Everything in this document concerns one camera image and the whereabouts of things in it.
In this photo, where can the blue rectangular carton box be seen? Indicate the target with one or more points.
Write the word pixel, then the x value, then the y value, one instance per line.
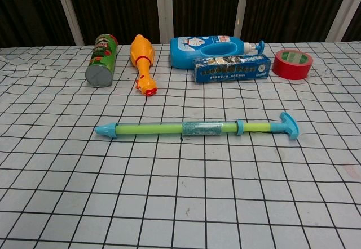
pixel 231 73

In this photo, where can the blue green water pump toy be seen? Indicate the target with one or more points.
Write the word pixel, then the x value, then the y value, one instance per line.
pixel 158 128

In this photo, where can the white upright frame post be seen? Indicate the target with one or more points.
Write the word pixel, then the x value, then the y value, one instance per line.
pixel 164 9

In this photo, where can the green Pringles can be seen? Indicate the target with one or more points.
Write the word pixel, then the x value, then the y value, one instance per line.
pixel 101 60

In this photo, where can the red tape roll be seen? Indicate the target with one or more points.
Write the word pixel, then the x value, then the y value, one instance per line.
pixel 290 71

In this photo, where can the blue detergent pump bottle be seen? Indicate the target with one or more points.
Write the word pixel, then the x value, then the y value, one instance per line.
pixel 183 54

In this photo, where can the yellow rubber chicken toy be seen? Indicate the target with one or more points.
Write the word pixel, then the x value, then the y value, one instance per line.
pixel 141 54

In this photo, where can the white black-grid tablecloth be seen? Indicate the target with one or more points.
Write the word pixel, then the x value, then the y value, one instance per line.
pixel 180 190

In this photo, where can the white slanted frame post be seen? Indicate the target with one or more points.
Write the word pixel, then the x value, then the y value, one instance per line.
pixel 69 15
pixel 242 6
pixel 342 12

